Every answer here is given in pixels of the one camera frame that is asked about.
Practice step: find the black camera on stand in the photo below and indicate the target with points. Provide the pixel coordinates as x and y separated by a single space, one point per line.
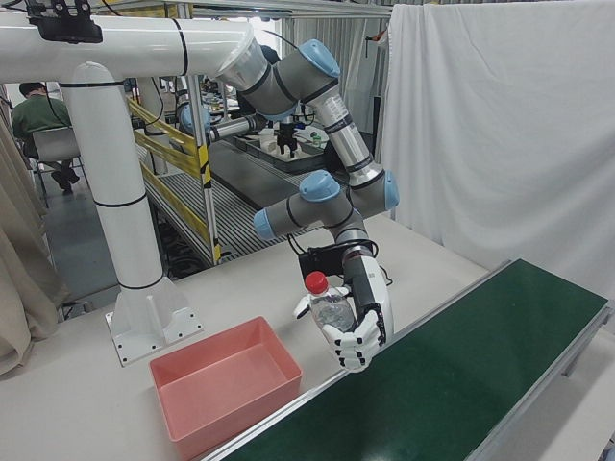
62 24

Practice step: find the pink plastic basket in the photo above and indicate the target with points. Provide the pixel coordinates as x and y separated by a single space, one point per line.
226 384

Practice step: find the grey tray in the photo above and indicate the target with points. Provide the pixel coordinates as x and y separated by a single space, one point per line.
283 161

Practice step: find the metal grating platform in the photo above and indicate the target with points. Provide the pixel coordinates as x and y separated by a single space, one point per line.
230 225

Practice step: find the black background gripper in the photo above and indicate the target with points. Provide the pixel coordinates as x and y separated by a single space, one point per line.
286 140

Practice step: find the white cup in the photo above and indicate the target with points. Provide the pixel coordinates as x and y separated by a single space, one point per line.
265 139

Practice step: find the green conveyor belt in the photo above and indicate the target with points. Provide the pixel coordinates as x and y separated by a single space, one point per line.
432 384

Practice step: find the yellow black safety barrier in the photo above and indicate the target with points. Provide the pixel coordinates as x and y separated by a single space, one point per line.
168 144

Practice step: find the white chair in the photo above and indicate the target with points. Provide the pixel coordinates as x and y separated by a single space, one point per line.
55 146

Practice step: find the white curtain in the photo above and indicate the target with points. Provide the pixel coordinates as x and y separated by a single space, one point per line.
504 144

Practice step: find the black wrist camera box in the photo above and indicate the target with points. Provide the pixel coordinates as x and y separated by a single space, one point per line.
319 261

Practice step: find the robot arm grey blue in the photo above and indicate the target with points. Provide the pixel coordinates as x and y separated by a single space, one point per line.
336 125

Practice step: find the black flat mat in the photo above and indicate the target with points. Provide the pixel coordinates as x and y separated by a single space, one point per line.
250 177

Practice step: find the beige curtain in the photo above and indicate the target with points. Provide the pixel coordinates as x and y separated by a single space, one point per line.
24 288

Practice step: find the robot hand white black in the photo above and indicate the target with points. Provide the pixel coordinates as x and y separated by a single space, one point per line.
372 307

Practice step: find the white pipe robot stand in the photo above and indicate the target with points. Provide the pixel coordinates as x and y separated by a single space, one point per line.
120 192

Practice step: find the small green capped bottle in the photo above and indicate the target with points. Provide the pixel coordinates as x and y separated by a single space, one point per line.
315 139

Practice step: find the orange spring clamp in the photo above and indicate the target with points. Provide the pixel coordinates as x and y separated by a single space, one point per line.
378 36

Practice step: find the person in green shirt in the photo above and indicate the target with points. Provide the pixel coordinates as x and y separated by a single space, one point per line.
38 117

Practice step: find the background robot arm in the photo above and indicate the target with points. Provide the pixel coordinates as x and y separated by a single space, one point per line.
230 127

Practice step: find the clear bottle with red cap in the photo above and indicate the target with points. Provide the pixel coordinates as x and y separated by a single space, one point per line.
331 309

